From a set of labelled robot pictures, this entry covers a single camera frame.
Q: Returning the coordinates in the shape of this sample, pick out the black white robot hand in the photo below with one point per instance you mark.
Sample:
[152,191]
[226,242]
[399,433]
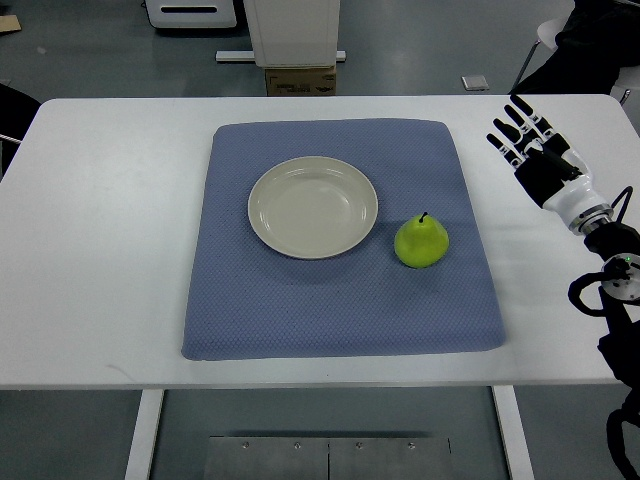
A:
[549,169]

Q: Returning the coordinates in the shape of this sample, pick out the green pear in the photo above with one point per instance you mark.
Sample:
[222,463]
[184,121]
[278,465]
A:
[421,241]

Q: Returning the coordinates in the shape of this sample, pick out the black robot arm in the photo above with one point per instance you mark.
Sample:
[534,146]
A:
[607,293]

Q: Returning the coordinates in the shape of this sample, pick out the grey floor socket plate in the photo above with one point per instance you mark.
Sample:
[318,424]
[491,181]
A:
[475,83]

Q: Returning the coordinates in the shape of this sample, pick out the cream round plate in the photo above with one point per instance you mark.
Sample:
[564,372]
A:
[312,207]

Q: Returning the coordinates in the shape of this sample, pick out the metal floor plate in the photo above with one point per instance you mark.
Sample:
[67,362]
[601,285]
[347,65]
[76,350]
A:
[261,457]

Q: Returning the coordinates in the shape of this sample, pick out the white chair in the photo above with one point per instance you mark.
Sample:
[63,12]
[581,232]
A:
[628,78]

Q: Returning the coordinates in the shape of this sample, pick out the person in black clothes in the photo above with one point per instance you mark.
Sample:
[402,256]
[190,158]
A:
[598,40]

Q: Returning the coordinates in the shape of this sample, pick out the blue textured mat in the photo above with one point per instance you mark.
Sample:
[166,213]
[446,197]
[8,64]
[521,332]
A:
[248,301]

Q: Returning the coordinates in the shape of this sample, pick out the brown cardboard box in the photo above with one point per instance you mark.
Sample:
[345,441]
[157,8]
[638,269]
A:
[301,82]

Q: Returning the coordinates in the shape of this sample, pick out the white cabinet on base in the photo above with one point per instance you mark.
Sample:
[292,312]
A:
[290,34]

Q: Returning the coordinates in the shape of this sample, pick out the white table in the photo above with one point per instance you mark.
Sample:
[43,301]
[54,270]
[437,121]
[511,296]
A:
[100,217]

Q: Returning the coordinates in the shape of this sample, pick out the white appliance with slot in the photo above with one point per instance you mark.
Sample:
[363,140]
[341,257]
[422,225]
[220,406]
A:
[191,14]

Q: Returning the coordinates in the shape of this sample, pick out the black chair at left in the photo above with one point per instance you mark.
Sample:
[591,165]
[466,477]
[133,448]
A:
[17,113]

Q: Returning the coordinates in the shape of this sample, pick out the cardboard piece on floor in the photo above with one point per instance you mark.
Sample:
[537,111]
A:
[9,24]

